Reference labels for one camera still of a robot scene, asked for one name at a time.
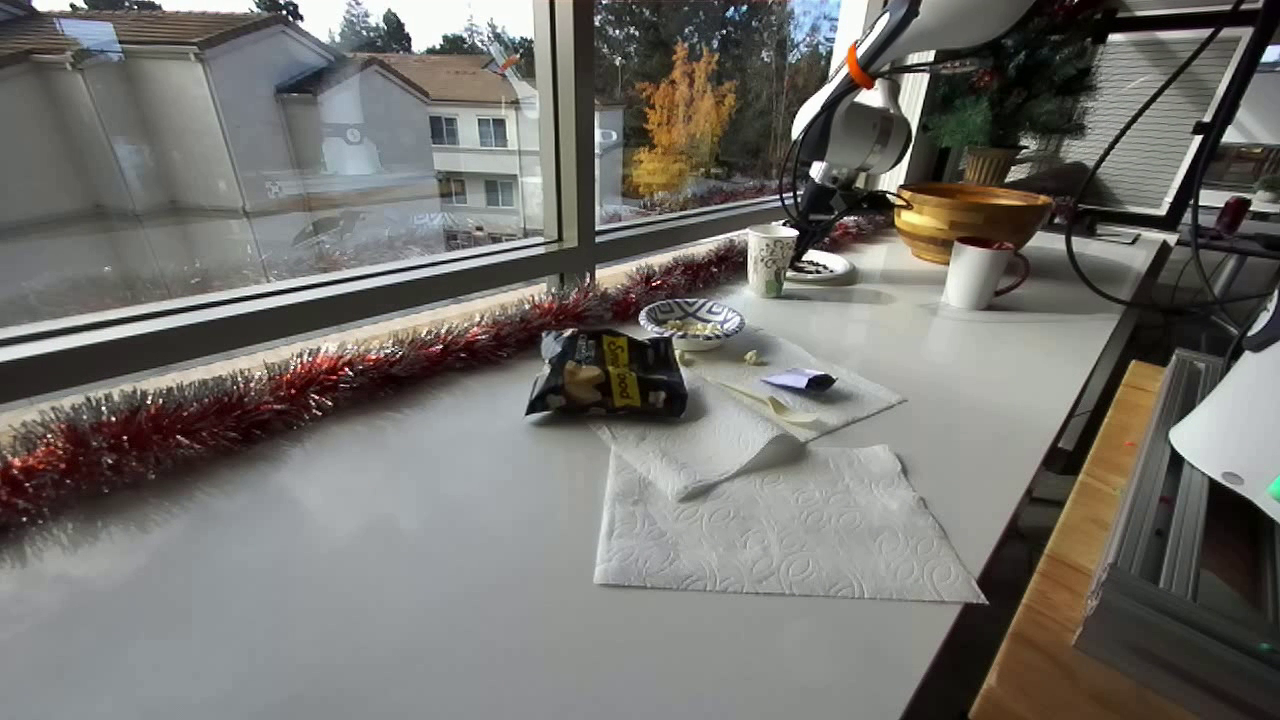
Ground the potted green plant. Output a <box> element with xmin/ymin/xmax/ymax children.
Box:
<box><xmin>925</xmin><ymin>0</ymin><xmax>1118</xmax><ymax>184</ymax></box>

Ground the white mug red interior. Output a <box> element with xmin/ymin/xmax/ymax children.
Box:
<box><xmin>942</xmin><ymin>239</ymin><xmax>1029</xmax><ymax>311</ymax></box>

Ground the folded white paper napkin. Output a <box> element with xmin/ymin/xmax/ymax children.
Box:
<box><xmin>606</xmin><ymin>402</ymin><xmax>804</xmax><ymax>505</ymax></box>

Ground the patterned bowl with food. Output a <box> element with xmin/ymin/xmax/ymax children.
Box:
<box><xmin>640</xmin><ymin>298</ymin><xmax>743</xmax><ymax>349</ymax></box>

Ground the cream plastic fork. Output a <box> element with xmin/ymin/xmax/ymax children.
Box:
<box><xmin>721</xmin><ymin>385</ymin><xmax>825</xmax><ymax>429</ymax></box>

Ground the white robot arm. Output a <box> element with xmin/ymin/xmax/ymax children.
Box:
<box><xmin>784</xmin><ymin>0</ymin><xmax>1037</xmax><ymax>259</ymax></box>

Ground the white plate with beans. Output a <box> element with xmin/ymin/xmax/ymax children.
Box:
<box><xmin>789</xmin><ymin>247</ymin><xmax>855</xmax><ymax>285</ymax></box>

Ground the large white paper napkin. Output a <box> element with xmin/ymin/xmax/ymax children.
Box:
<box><xmin>593</xmin><ymin>443</ymin><xmax>985</xmax><ymax>606</ymax></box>

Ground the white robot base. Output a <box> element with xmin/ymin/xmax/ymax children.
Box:
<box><xmin>1170</xmin><ymin>288</ymin><xmax>1280</xmax><ymax>526</ymax></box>

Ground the white patterned paper cup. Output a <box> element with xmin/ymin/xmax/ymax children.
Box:
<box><xmin>747</xmin><ymin>224</ymin><xmax>797</xmax><ymax>300</ymax></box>

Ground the golden wooden bowl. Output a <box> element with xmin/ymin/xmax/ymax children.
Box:
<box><xmin>894</xmin><ymin>184</ymin><xmax>1054</xmax><ymax>265</ymax></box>

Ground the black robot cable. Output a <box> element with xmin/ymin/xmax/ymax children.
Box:
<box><xmin>1058</xmin><ymin>0</ymin><xmax>1273</xmax><ymax>311</ymax></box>

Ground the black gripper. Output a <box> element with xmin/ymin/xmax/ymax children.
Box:
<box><xmin>789</xmin><ymin>179</ymin><xmax>854</xmax><ymax>257</ymax></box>

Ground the wooden side table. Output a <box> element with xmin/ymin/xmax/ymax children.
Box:
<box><xmin>967</xmin><ymin>359</ymin><xmax>1192</xmax><ymax>720</ymax></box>

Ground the grey metal rack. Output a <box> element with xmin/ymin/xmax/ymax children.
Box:
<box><xmin>1075</xmin><ymin>349</ymin><xmax>1280</xmax><ymax>720</ymax></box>

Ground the red silver tinsel garland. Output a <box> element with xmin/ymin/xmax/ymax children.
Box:
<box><xmin>0</xmin><ymin>212</ymin><xmax>885</xmax><ymax>535</ymax></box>

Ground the black yellow snack bag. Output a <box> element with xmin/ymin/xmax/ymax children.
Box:
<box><xmin>525</xmin><ymin>328</ymin><xmax>689</xmax><ymax>422</ymax></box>

